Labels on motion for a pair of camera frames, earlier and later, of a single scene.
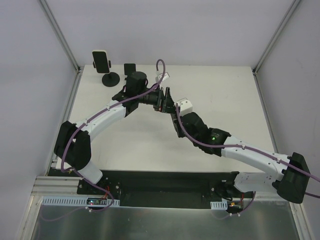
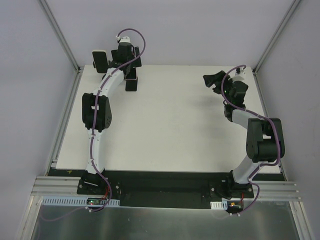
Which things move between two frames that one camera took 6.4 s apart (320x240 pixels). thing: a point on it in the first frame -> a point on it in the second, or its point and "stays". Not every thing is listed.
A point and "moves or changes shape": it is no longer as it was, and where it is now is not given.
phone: (180, 132) moves or changes shape
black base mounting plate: (151, 188) stays
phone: (101, 61) stays
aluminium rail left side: (45, 186) stays
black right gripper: (176, 124) -> (221, 81)
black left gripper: (160, 100) -> (116, 64)
